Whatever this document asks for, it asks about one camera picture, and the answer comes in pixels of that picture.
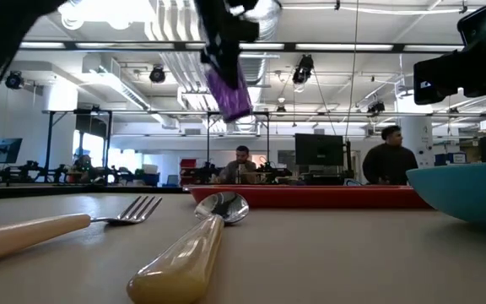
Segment standing person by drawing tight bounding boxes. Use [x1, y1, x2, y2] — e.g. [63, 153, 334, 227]
[361, 124, 419, 187]

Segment fork with wooden handle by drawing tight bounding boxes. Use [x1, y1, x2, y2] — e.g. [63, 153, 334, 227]
[0, 195, 164, 268]

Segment white round column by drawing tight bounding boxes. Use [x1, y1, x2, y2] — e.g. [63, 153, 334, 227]
[397, 95, 435, 169]

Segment black metal rig frame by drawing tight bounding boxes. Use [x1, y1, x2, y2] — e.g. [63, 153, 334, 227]
[42, 108, 114, 183]
[205, 110, 271, 176]

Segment purple plastic cup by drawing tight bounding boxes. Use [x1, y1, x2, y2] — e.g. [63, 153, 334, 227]
[203, 62, 254, 124]

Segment red plastic tray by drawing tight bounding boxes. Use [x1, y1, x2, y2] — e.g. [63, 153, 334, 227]
[187, 183, 432, 210]

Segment spoon with wooden handle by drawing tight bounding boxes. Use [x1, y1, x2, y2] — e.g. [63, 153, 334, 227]
[126, 191, 251, 304]

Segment tilted grey screen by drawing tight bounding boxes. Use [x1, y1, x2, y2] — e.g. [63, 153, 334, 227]
[0, 137, 24, 166]

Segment silver flexible air duct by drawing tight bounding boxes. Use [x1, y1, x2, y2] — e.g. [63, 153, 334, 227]
[240, 0, 284, 29]

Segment teal round plate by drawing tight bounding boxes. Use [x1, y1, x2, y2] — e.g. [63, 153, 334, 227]
[406, 160, 486, 236]

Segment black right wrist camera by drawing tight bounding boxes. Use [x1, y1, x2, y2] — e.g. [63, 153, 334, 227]
[456, 0, 486, 48]

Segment red storage bins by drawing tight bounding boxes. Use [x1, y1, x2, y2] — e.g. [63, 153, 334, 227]
[179, 158, 197, 186]

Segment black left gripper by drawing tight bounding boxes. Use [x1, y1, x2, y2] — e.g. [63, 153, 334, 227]
[194, 0, 261, 90]

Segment seated person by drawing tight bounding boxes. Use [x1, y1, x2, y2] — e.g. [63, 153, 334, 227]
[217, 144, 259, 186]

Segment black ceiling spotlight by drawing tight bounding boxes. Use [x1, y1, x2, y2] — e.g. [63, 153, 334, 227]
[148, 64, 167, 84]
[291, 53, 316, 85]
[4, 70, 25, 91]
[366, 100, 386, 115]

